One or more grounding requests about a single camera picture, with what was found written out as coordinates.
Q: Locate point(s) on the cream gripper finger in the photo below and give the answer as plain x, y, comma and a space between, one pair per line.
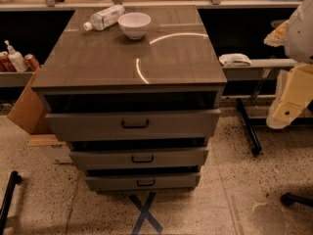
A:
277, 37
294, 92

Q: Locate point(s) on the grey top drawer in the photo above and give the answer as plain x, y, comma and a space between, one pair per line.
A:
133, 125

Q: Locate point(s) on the grey drawer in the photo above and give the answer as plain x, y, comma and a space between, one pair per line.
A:
143, 182
133, 125
167, 157

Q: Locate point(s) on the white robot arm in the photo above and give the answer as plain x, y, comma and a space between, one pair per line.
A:
298, 44

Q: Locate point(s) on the grey middle drawer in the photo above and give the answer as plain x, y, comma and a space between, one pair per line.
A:
167, 157

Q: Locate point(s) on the grey bottom drawer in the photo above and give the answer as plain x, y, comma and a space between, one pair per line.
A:
143, 182

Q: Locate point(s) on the grey drawer cabinet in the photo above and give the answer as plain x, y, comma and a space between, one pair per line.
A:
172, 68

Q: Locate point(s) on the grey low shelf right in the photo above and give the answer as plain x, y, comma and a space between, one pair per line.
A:
258, 69

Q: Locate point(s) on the grey low shelf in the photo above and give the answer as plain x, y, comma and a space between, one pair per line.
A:
258, 69
14, 79

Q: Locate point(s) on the folded white cloth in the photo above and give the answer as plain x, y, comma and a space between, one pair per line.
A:
235, 60

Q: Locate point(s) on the black chair base leg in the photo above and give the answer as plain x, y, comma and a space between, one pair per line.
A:
288, 199

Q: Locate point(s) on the white ceramic bowl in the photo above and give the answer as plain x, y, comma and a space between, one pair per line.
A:
134, 25

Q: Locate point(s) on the clear plastic water bottle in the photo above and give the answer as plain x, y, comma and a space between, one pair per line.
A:
105, 18

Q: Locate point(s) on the white pump dispenser bottle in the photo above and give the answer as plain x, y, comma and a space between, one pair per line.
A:
16, 58

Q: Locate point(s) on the brown cardboard box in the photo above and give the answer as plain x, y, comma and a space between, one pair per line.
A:
28, 112

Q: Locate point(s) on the red soda can at edge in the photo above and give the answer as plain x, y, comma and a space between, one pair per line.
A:
5, 61

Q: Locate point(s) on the grey low shelf left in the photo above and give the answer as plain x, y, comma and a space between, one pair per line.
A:
14, 79

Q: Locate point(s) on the black metal bar left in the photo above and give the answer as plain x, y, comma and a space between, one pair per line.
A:
14, 179

